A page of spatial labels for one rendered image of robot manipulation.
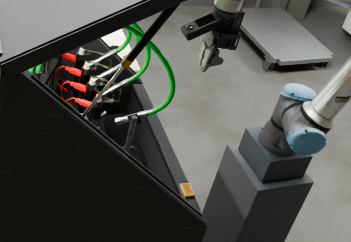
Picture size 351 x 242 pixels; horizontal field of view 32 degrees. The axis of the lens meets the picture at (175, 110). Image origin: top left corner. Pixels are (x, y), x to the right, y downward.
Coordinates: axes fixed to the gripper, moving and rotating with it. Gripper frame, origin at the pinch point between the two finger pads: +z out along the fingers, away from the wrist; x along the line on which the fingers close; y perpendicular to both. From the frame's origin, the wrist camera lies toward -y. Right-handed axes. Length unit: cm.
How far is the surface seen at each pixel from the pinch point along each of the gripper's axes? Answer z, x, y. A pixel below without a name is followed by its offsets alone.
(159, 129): 28.2, 5.8, -4.6
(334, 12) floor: 123, 271, 267
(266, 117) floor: 123, 126, 127
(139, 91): 28.3, 26.6, -5.5
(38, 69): 6.4, 7.2, -45.0
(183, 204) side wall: 19.2, -34.8, -12.7
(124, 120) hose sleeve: 9.4, -11.9, -24.7
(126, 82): 10.5, 7.2, -18.7
